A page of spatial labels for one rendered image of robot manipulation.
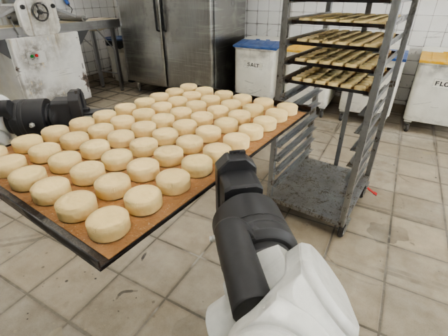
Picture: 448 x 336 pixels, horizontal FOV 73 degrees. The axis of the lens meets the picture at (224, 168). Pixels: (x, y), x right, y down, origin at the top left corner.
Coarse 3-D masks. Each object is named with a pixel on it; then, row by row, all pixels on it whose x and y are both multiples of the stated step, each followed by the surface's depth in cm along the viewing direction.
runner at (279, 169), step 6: (312, 138) 226; (306, 144) 217; (300, 150) 208; (288, 156) 195; (294, 156) 201; (282, 162) 189; (288, 162) 194; (276, 168) 183; (282, 168) 187; (276, 174) 181
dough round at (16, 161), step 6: (6, 156) 50; (12, 156) 50; (18, 156) 50; (24, 156) 50; (0, 162) 48; (6, 162) 48; (12, 162) 48; (18, 162) 48; (24, 162) 49; (0, 168) 47; (6, 168) 47; (12, 168) 47; (0, 174) 47; (6, 174) 47
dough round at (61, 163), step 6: (54, 156) 50; (60, 156) 50; (66, 156) 50; (72, 156) 50; (78, 156) 50; (48, 162) 48; (54, 162) 48; (60, 162) 48; (66, 162) 48; (72, 162) 48; (78, 162) 50; (54, 168) 48; (60, 168) 48; (66, 168) 48
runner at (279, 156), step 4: (312, 124) 218; (308, 128) 213; (312, 128) 219; (304, 132) 208; (308, 132) 213; (300, 136) 203; (304, 136) 207; (296, 140) 199; (300, 140) 201; (292, 144) 195; (296, 144) 196; (284, 148) 185; (288, 148) 190; (292, 148) 191; (280, 152) 181; (284, 152) 186; (288, 152) 186; (276, 156) 177; (280, 156) 181; (284, 156) 181; (276, 160) 177; (280, 160) 178
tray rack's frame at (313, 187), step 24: (408, 24) 164; (384, 120) 191; (312, 168) 221; (336, 168) 221; (288, 192) 195; (312, 192) 195; (336, 192) 195; (360, 192) 195; (312, 216) 178; (336, 216) 174
